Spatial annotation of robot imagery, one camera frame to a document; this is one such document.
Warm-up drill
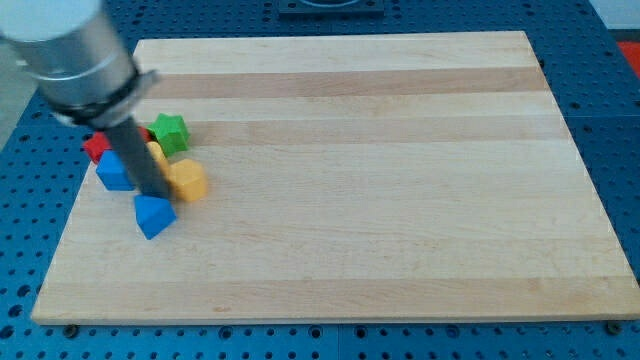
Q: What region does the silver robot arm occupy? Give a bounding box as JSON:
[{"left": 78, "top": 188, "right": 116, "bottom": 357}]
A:
[{"left": 1, "top": 0, "right": 158, "bottom": 130}]

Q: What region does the blue cube block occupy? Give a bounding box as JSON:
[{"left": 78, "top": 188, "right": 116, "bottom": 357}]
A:
[{"left": 96, "top": 150, "right": 135, "bottom": 191}]

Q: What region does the wooden board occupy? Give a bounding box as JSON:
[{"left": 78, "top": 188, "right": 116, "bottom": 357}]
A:
[{"left": 32, "top": 31, "right": 639, "bottom": 325}]

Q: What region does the yellow hexagon block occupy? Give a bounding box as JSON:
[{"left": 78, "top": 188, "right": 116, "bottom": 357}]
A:
[{"left": 169, "top": 159, "right": 208, "bottom": 202}]

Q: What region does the green star block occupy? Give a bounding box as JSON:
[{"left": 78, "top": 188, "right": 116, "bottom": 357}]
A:
[{"left": 147, "top": 113, "right": 190, "bottom": 157}]

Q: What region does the yellow block behind rod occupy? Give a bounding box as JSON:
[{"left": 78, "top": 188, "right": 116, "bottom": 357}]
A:
[{"left": 146, "top": 141, "right": 170, "bottom": 177}]

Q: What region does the blue pentagon block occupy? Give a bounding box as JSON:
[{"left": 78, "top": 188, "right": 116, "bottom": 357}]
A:
[{"left": 134, "top": 195, "right": 177, "bottom": 240}]

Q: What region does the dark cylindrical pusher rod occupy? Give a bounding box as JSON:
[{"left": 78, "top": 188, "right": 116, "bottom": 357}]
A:
[{"left": 104, "top": 117, "right": 170, "bottom": 199}]

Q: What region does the red block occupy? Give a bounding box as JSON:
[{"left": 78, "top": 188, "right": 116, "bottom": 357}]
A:
[{"left": 82, "top": 126, "right": 154, "bottom": 165}]

